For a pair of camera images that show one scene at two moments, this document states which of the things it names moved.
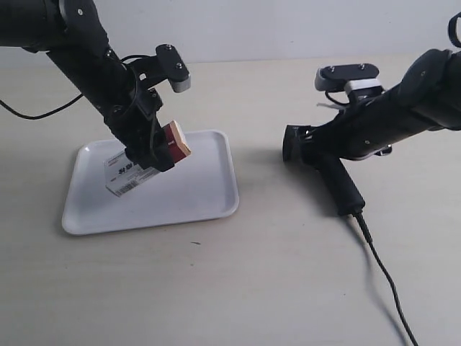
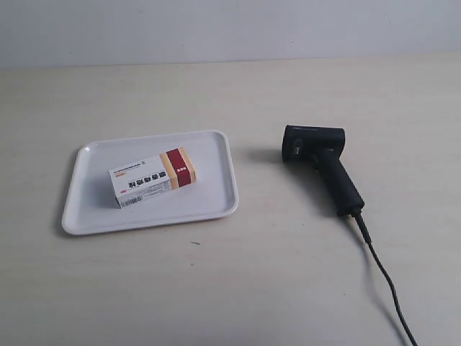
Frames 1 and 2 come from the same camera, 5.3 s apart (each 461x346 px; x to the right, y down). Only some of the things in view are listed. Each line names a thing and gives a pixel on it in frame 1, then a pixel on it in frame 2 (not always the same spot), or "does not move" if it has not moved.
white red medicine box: [122, 173] → [172, 169]
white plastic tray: [202, 184] does not move
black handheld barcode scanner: [302, 144] does not move
